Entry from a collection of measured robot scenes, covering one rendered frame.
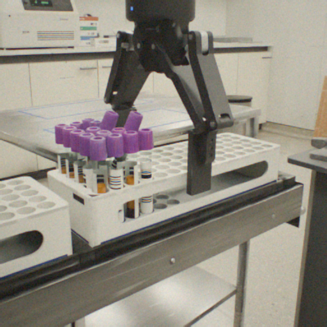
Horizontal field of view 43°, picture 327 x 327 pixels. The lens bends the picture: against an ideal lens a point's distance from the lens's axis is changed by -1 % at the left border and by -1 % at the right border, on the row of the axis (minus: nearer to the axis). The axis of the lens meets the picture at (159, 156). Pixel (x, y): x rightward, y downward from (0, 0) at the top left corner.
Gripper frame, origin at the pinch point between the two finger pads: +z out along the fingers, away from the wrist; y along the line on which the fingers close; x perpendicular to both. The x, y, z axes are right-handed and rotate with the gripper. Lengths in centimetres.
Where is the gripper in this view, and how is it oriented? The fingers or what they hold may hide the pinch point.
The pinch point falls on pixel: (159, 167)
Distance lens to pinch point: 49.4
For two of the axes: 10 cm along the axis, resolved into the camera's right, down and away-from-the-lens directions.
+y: -6.3, -2.3, 7.4
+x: -7.8, 1.7, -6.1
